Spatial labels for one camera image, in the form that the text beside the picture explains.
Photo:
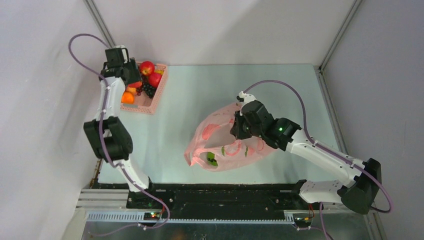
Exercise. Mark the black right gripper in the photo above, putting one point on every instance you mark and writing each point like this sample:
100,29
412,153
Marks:
236,129

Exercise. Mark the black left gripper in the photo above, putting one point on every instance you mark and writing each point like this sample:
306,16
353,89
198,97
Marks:
136,76

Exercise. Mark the red yellow fake apple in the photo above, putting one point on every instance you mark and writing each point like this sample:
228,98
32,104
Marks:
136,85

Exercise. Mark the orange fake orange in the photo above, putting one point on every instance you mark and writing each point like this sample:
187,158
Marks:
127,98

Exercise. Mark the pink printed plastic bag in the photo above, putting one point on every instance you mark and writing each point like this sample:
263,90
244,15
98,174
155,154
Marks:
213,135

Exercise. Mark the green striped fake watermelon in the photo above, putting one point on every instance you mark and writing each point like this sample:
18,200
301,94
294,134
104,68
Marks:
210,157

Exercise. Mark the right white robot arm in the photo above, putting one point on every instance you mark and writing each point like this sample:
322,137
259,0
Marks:
356,183

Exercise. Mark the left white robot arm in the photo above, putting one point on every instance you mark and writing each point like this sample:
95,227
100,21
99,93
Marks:
107,136

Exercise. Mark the dark purple fake grapes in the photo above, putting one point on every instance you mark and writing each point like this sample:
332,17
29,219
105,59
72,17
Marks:
144,79

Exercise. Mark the orange fake peach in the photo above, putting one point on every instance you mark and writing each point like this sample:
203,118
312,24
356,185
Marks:
132,90

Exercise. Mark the black fake grape bunch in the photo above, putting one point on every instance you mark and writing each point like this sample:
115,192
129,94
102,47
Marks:
149,90

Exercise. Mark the yellow fake fruit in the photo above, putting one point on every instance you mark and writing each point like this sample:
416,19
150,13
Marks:
159,72

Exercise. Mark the red apple at basket back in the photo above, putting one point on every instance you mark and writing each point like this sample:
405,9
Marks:
146,68

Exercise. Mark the pink plastic perforated basket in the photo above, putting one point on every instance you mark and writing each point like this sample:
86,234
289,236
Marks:
144,104

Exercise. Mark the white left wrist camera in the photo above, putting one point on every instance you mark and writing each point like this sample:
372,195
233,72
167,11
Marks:
125,54

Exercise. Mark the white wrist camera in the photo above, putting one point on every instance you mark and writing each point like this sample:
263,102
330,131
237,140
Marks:
125,54
246,101

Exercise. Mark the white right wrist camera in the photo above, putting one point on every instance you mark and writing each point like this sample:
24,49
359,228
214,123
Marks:
246,101

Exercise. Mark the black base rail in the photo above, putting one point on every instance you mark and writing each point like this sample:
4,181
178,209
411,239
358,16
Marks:
234,202

